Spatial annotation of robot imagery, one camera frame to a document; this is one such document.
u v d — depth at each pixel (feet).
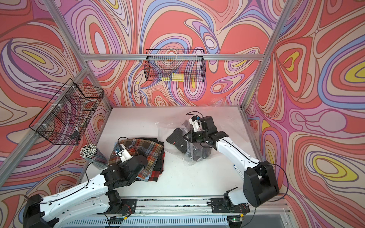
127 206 2.36
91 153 2.43
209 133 2.10
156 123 3.03
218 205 2.39
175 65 3.22
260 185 1.39
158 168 2.70
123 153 2.15
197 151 2.70
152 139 3.06
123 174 1.86
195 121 2.46
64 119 2.42
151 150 2.74
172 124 3.03
